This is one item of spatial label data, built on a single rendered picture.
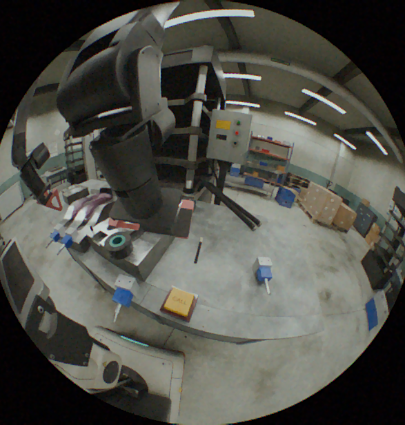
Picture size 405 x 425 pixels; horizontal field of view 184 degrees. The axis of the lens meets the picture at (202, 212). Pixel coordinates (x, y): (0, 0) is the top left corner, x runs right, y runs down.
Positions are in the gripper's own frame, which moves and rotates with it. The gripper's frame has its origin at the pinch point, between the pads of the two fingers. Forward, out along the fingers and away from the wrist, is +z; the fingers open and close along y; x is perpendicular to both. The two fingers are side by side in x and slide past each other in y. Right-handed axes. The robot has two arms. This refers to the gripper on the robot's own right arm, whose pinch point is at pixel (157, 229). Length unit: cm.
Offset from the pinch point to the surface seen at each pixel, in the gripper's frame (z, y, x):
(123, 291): 9.6, 8.7, 15.4
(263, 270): 15.2, -31.3, 4.4
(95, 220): 17.7, 36.8, -5.8
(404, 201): -77, -387, -38
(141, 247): 10.9, 7.5, 2.1
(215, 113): -1, -10, -93
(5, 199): 20, 688, 31
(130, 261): 8.4, 8.2, 6.9
